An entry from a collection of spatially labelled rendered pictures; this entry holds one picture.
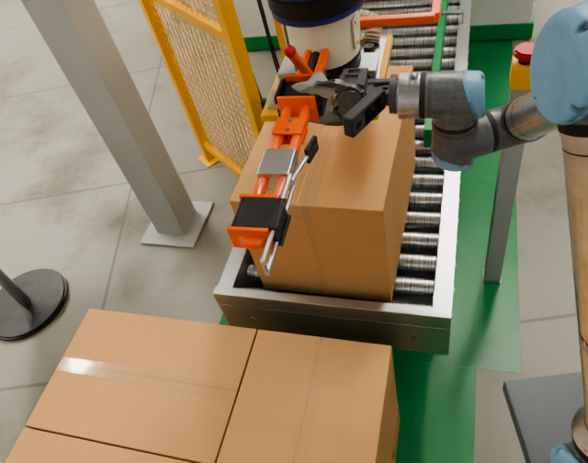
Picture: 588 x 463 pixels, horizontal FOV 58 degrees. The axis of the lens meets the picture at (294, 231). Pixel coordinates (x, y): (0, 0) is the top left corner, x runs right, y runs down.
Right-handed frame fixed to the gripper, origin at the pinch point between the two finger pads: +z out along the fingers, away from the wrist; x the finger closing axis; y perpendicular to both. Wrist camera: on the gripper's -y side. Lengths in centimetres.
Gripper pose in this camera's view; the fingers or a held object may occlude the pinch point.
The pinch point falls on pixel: (299, 104)
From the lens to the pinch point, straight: 114.1
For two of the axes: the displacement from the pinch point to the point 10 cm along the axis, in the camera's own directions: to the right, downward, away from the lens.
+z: -9.6, -0.5, 2.8
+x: -1.9, -6.4, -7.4
